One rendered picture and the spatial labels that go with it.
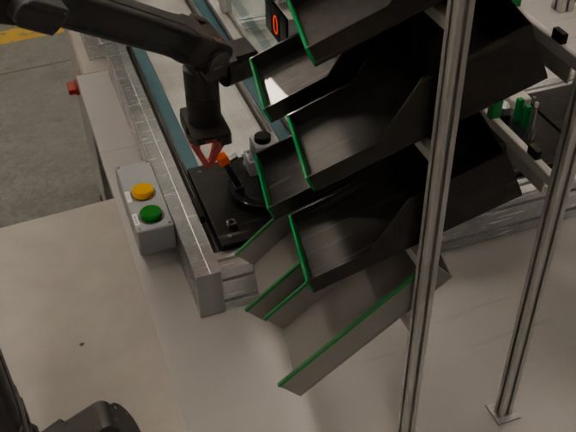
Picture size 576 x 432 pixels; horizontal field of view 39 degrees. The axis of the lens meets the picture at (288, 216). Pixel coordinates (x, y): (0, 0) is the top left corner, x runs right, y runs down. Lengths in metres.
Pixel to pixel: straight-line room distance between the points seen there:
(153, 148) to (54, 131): 1.91
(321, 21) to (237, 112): 0.98
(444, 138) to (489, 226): 0.74
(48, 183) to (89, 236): 1.64
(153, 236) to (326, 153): 0.61
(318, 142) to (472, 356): 0.57
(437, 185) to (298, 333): 0.40
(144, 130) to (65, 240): 0.28
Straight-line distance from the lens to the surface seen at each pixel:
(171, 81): 1.99
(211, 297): 1.43
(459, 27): 0.81
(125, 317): 1.48
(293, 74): 1.09
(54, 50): 4.19
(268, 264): 1.32
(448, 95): 0.85
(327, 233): 1.08
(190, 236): 1.47
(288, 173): 1.18
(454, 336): 1.44
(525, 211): 1.63
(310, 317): 1.22
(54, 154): 3.43
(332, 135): 0.98
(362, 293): 1.16
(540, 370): 1.42
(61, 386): 1.41
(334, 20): 0.88
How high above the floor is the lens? 1.92
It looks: 40 degrees down
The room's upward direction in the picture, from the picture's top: 1 degrees counter-clockwise
